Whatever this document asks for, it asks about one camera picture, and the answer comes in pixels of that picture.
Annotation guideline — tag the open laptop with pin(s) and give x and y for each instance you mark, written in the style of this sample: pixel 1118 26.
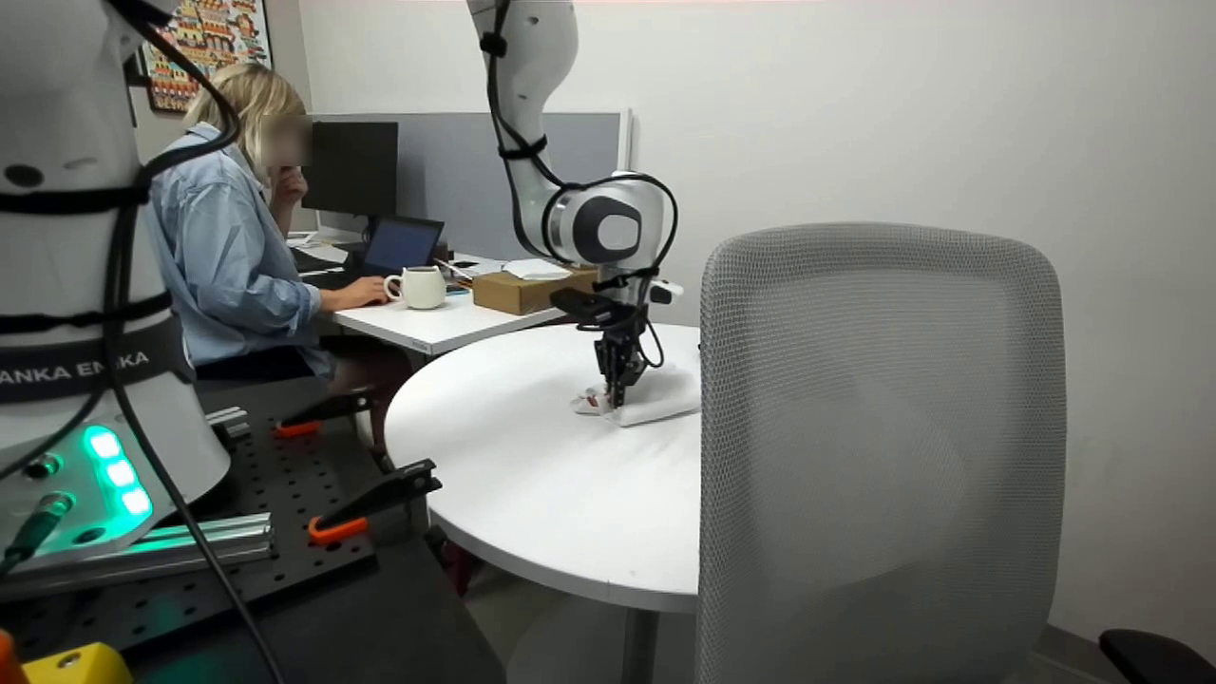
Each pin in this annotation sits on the open laptop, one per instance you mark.
pixel 393 245

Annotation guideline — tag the white mug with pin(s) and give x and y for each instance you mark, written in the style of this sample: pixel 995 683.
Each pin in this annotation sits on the white mug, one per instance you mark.
pixel 416 285

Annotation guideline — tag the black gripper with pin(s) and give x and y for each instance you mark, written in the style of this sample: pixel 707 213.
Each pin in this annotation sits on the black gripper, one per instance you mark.
pixel 623 364

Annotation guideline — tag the grey partition panel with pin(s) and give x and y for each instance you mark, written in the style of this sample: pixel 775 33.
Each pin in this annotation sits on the grey partition panel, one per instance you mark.
pixel 450 171

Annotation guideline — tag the colourful wall poster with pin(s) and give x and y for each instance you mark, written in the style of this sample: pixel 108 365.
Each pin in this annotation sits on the colourful wall poster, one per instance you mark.
pixel 210 36

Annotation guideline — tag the yellow object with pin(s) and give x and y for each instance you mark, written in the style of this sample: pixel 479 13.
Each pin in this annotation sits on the yellow object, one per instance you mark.
pixel 88 662

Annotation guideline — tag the black orange clamp far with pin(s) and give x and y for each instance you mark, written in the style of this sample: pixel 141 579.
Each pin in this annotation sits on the black orange clamp far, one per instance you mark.
pixel 314 416

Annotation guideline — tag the black computer monitor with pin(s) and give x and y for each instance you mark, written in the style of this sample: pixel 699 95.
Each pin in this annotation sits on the black computer monitor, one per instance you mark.
pixel 353 164

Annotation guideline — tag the black orange clamp near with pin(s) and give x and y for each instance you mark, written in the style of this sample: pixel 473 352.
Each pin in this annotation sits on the black orange clamp near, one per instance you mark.
pixel 368 498

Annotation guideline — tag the white office desk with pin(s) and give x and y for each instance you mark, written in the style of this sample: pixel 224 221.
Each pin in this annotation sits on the white office desk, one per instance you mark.
pixel 434 332

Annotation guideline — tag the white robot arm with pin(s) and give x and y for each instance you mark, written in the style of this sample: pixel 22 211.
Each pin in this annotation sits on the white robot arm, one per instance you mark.
pixel 99 421

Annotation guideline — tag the brown cardboard box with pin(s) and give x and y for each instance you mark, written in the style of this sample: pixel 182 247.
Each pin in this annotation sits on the brown cardboard box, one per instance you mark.
pixel 528 294

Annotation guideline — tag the black perforated mounting board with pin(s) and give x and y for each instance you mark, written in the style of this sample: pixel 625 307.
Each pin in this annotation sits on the black perforated mounting board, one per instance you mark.
pixel 125 568

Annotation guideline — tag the black orange clamp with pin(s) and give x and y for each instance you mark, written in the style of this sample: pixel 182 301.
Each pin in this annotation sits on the black orange clamp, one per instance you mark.
pixel 314 416
pixel 368 498

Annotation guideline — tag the blonde woman in denim shirt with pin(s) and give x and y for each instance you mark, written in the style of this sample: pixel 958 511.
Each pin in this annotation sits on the blonde woman in denim shirt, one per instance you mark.
pixel 224 237

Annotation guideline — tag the white towel with red stripes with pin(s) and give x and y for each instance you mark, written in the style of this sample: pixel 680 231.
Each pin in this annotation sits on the white towel with red stripes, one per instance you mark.
pixel 658 398

